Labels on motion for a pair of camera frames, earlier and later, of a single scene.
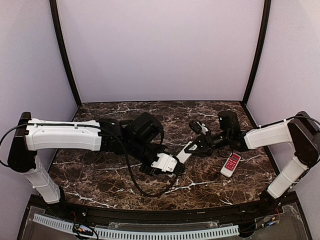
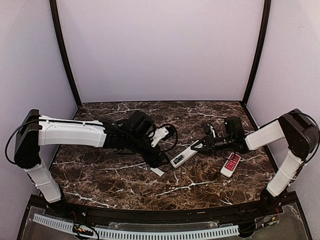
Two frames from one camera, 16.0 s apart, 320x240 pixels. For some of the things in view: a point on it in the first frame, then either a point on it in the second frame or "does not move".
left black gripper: (149, 169) to (155, 158)
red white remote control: (230, 164) does not move
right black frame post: (267, 17) does not move
